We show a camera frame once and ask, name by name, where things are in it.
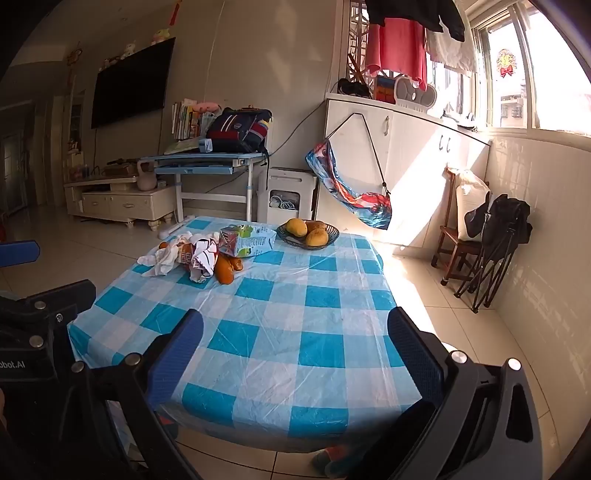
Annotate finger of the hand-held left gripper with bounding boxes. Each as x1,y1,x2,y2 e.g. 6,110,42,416
0,240,40,268
0,279,97,325

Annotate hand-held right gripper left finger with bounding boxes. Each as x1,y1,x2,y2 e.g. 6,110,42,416
69,308,206,480

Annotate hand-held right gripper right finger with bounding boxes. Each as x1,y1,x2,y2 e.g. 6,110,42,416
351,306,544,480

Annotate long orange peel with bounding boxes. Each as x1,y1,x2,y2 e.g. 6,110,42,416
215,253,236,285

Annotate red-printed white wrapper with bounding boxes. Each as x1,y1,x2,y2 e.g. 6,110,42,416
187,235,219,283

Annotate pale blue milk carton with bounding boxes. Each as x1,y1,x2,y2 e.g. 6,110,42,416
218,224,277,257

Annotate crumpled white tissue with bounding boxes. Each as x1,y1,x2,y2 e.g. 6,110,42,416
141,233,192,278

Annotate blue checked tablecloth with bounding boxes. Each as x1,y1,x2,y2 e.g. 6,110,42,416
67,216,423,455

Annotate cream television cabinet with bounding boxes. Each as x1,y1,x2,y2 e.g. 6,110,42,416
64,175,177,230

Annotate dark wooden chair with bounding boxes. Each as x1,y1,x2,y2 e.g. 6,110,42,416
431,166,483,286

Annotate slipper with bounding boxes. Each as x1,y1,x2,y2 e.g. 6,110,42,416
311,445,370,478

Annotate pink kettlebell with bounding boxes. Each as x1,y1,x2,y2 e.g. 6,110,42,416
137,159,158,191

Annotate black folding chair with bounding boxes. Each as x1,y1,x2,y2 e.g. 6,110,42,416
455,193,533,315

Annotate white pillow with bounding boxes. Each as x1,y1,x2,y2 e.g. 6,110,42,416
455,170,491,241

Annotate dark woven fruit basket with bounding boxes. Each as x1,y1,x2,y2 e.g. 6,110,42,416
276,222,341,250

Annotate colourful printed hanging bag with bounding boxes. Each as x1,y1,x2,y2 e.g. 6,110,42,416
305,112,393,230

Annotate blue white study desk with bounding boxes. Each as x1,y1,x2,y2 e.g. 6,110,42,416
152,151,271,238

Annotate white air purifier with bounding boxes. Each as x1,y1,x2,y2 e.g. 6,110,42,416
257,167,319,223

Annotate black flat television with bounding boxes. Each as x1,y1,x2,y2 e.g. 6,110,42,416
90,37,177,130

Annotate white storage cabinet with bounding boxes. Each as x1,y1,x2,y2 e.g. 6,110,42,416
323,92,491,250

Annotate row of books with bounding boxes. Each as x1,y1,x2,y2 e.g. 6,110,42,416
172,98,204,140

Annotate dark blue red backpack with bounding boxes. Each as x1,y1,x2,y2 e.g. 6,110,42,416
205,107,273,154

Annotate white hanging garment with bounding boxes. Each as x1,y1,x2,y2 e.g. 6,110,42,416
425,28,478,73

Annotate red window decoration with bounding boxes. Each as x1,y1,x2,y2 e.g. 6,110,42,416
497,48,517,78

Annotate red hanging garment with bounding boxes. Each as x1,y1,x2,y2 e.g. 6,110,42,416
366,17,428,92

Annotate window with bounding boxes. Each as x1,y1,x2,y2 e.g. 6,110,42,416
471,0,591,137

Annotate black hanging garment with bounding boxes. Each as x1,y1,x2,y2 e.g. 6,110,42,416
365,0,466,42

